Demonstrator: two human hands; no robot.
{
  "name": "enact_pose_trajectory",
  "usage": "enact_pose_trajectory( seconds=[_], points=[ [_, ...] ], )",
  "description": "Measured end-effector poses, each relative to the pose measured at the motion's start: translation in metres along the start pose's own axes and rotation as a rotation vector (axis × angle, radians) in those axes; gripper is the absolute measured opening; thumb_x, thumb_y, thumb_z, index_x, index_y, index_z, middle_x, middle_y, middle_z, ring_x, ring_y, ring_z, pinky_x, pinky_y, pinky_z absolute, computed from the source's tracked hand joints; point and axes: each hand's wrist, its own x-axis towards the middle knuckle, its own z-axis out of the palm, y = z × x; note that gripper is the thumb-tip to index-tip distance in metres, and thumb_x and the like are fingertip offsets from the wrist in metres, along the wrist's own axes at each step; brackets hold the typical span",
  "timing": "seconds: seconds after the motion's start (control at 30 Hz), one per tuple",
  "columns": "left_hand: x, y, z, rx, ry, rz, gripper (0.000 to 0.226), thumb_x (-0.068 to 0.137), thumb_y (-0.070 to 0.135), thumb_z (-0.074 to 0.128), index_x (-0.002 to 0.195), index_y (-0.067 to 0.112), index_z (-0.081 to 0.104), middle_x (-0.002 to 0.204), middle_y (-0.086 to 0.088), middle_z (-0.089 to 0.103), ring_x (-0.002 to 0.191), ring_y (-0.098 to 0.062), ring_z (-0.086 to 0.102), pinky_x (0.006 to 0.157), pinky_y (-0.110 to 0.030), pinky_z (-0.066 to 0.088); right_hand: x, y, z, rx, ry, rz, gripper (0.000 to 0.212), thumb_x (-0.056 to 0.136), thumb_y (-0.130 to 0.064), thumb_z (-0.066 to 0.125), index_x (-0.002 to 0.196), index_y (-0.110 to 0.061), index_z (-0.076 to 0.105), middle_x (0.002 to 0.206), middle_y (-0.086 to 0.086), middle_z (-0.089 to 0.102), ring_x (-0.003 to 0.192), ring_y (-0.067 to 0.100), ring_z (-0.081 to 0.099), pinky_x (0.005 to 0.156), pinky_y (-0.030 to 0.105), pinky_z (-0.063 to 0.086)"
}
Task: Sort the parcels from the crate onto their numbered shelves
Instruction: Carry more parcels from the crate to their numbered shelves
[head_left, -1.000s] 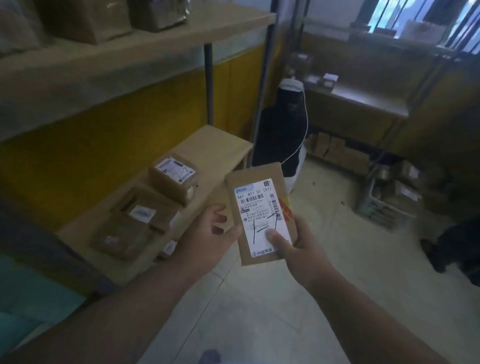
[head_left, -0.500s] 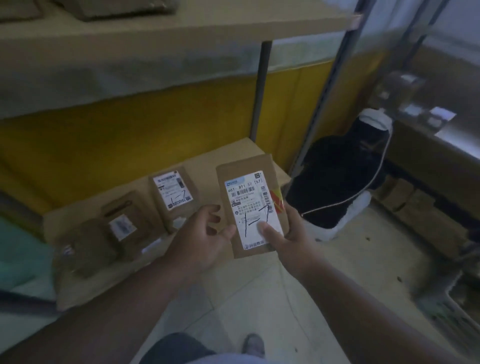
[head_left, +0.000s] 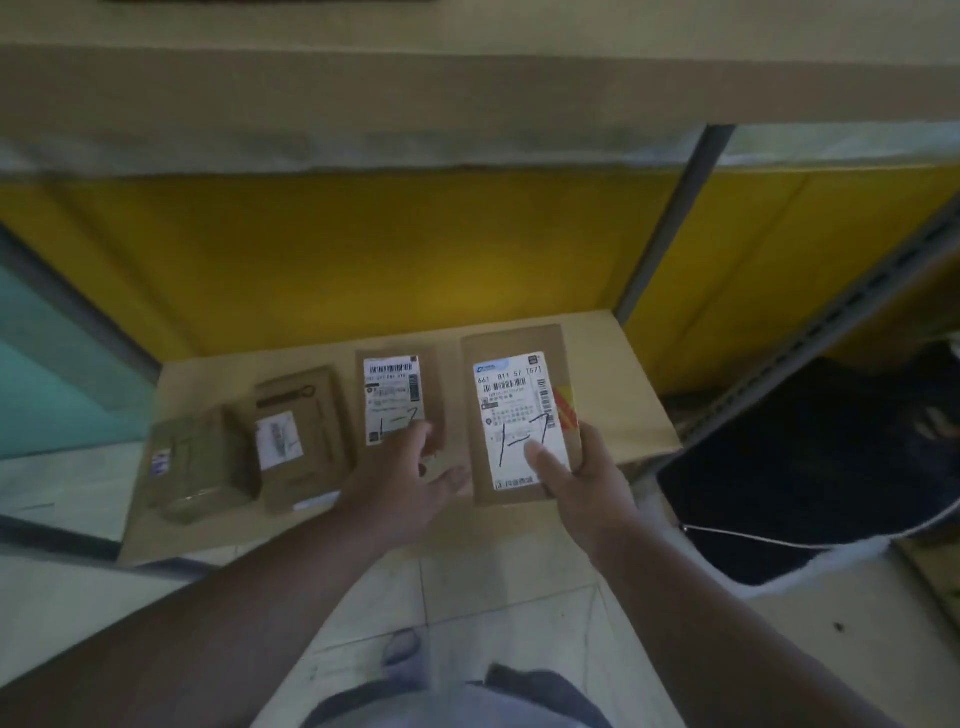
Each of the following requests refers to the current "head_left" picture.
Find grey slipper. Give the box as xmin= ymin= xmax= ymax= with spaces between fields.
xmin=382 ymin=628 xmax=427 ymax=676

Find person's right hand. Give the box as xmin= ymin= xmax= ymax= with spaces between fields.
xmin=522 ymin=423 xmax=646 ymax=560

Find person's right forearm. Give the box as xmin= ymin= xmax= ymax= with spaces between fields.
xmin=592 ymin=517 xmax=901 ymax=728

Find box with orange stripes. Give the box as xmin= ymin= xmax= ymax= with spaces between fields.
xmin=458 ymin=323 xmax=586 ymax=509

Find person's left forearm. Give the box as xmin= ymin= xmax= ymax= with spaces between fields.
xmin=0 ymin=517 xmax=391 ymax=728

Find box white label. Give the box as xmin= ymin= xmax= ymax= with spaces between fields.
xmin=253 ymin=365 xmax=355 ymax=517

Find person's left hand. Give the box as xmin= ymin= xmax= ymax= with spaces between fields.
xmin=333 ymin=419 xmax=474 ymax=556

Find metal shelving rack with boards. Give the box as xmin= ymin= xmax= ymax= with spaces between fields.
xmin=0 ymin=0 xmax=960 ymax=571

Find dark grey shorts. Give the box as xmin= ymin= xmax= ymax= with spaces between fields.
xmin=302 ymin=663 xmax=614 ymax=728

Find small parcel marked 1-7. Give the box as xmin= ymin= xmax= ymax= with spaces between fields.
xmin=354 ymin=346 xmax=447 ymax=457

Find white cable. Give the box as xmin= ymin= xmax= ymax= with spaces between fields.
xmin=680 ymin=517 xmax=960 ymax=553

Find taped brown box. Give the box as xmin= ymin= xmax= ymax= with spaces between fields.
xmin=144 ymin=404 xmax=262 ymax=526

